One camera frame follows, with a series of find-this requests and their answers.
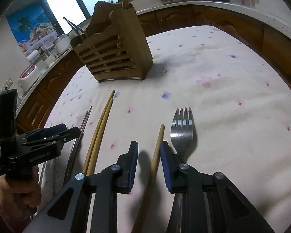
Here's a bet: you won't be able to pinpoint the steel fork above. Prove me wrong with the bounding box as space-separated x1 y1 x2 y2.
165 107 197 233

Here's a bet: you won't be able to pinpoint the steel chopstick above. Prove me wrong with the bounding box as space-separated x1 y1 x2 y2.
63 17 87 40
63 106 92 185

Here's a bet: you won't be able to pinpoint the person's left hand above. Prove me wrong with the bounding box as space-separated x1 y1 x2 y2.
0 166 41 220

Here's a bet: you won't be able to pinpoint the white red rice cooker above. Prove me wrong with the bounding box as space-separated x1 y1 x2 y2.
18 64 40 91

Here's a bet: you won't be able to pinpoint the paper towel roll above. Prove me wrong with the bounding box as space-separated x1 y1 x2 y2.
27 50 40 64

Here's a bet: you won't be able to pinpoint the small white appliance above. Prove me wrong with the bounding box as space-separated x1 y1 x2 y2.
43 53 57 67

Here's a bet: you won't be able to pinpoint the floral white tablecloth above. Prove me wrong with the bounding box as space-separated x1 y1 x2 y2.
37 25 291 233

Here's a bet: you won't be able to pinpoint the wooden utensil holder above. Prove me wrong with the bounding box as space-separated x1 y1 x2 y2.
71 1 153 82

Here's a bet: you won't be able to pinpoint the lower wooden cabinets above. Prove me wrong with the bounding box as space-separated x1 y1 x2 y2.
16 5 291 134

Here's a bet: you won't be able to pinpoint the wall power outlet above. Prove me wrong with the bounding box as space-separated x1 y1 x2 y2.
0 78 13 94

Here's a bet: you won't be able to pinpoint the fruit beach wall poster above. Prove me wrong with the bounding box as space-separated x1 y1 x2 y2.
7 3 58 56

